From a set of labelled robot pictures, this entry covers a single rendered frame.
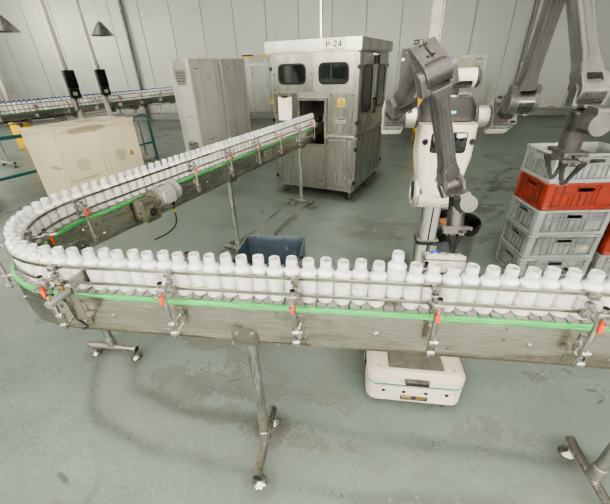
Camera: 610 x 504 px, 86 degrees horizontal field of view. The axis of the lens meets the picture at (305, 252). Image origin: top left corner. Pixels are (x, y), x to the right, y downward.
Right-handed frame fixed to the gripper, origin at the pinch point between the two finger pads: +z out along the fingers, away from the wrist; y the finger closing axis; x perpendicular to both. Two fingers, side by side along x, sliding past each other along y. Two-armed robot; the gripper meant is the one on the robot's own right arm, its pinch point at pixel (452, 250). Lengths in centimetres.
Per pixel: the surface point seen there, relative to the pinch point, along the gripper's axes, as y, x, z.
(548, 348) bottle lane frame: 28.7, -13.5, 29.4
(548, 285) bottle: 23.2, -18.2, 6.9
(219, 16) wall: -482, 1041, -606
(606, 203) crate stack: 164, 164, -17
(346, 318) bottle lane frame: -37.7, -15.6, 22.4
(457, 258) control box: 0.7, -3.7, 2.1
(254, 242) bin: -87, 45, 6
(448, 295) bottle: -5.5, -17.3, 11.9
